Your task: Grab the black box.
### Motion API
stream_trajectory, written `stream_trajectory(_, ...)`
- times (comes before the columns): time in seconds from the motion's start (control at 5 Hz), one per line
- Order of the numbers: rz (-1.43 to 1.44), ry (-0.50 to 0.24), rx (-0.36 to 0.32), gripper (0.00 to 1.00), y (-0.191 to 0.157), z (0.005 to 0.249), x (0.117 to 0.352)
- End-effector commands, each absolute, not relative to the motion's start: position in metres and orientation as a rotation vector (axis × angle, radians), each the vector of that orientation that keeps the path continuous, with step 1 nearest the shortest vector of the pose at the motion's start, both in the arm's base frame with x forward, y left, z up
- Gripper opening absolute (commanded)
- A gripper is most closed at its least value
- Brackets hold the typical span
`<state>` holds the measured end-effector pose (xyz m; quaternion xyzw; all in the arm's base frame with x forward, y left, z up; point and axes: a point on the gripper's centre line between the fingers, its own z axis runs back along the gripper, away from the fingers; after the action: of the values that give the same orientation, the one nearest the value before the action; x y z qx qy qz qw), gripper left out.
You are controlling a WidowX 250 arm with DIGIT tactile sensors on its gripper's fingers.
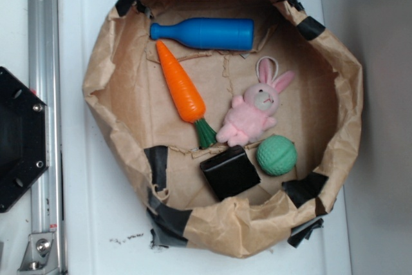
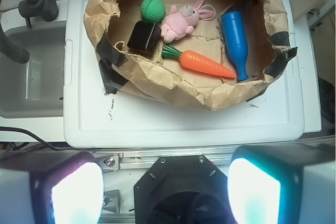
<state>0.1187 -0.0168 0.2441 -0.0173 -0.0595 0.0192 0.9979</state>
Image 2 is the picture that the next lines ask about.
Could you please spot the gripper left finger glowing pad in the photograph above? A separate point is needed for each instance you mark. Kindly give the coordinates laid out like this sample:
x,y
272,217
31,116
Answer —
x,y
50,187

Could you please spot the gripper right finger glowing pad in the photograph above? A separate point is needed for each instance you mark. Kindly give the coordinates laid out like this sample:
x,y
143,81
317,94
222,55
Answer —
x,y
285,183

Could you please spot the black box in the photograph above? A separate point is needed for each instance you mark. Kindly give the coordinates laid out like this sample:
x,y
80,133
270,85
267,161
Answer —
x,y
145,37

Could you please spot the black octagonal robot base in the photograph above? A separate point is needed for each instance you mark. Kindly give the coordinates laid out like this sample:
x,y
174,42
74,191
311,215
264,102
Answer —
x,y
182,189

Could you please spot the blue toy bottle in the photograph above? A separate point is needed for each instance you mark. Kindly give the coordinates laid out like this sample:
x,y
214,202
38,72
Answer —
x,y
235,41

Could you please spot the orange toy carrot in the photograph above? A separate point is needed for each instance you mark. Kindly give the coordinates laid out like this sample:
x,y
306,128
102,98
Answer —
x,y
197,62

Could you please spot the black faucet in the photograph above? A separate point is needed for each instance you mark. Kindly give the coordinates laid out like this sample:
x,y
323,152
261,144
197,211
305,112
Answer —
x,y
47,10

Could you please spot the pink plush bunny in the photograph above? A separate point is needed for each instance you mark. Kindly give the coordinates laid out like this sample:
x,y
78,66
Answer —
x,y
181,22

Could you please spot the brown paper bag tray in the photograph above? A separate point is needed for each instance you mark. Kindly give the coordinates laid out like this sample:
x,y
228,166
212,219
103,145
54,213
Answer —
x,y
109,24

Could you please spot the green textured ball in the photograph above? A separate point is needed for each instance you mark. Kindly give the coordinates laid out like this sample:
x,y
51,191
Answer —
x,y
152,10

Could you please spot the metal corner bracket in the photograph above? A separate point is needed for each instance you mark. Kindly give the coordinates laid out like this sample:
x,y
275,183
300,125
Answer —
x,y
109,163

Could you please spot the aluminium rail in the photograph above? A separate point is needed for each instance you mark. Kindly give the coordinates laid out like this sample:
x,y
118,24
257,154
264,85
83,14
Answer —
x,y
144,159

